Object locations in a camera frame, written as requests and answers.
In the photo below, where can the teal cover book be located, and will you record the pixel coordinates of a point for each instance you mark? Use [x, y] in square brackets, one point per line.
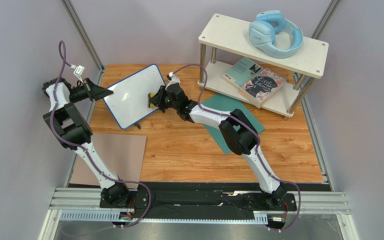
[241, 72]

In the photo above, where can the floral cover book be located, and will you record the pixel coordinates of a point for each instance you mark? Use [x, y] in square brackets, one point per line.
[261, 87]

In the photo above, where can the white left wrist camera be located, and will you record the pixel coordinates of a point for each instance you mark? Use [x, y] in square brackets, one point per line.
[77, 70]

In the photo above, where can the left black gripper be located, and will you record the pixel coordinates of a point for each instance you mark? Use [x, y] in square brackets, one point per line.
[95, 92]

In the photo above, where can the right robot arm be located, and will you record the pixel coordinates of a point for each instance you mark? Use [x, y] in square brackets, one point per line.
[237, 131]

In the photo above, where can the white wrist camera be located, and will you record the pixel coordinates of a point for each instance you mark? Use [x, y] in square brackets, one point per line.
[77, 70]
[172, 79]

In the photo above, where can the pink mat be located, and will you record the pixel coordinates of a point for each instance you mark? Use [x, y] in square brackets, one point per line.
[122, 154]

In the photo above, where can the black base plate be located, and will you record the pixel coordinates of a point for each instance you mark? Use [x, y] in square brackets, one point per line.
[207, 200]

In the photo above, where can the light blue headphones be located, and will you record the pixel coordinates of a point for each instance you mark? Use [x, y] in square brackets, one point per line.
[262, 34]

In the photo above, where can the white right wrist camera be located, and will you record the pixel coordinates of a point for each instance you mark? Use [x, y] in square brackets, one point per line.
[172, 79]

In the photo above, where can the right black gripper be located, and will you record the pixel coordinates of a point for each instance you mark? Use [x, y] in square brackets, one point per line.
[162, 98]

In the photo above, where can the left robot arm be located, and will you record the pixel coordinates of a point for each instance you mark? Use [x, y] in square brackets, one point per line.
[73, 132]

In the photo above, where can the yellow bone-shaped eraser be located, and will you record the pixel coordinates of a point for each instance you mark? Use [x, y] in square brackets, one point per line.
[153, 101]

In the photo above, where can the white two-tier shelf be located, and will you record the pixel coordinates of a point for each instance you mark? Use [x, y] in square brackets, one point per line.
[230, 34]

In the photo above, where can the aluminium rail frame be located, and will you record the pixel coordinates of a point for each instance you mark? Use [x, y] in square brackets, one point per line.
[81, 213]

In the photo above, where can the blue framed whiteboard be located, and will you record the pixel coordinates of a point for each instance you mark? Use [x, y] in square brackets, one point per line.
[128, 103]

